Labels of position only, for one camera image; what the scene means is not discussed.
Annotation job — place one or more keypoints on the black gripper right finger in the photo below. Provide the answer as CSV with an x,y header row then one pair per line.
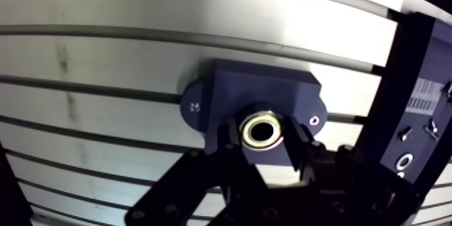
x,y
353,185

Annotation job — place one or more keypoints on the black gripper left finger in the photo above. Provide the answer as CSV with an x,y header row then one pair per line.
x,y
183,185

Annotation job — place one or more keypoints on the steel bearing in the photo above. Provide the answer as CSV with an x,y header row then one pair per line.
x,y
251,139

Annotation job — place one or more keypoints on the dark blue-grey housing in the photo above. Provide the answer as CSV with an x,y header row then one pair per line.
x,y
254,86

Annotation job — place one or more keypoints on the steel screw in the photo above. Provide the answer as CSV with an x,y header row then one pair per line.
x,y
405,133
432,128

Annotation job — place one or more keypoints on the dark blue-grey tray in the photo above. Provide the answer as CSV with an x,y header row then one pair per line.
x,y
413,79

